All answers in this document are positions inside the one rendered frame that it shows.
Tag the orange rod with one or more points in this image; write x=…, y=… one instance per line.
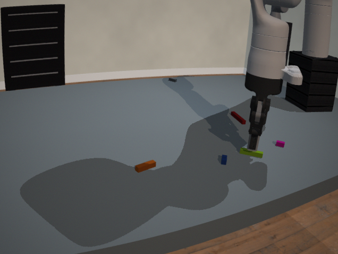
x=145, y=166

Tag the lime green rod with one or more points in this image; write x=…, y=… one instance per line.
x=251, y=153

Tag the magenta block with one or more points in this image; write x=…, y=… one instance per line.
x=280, y=143

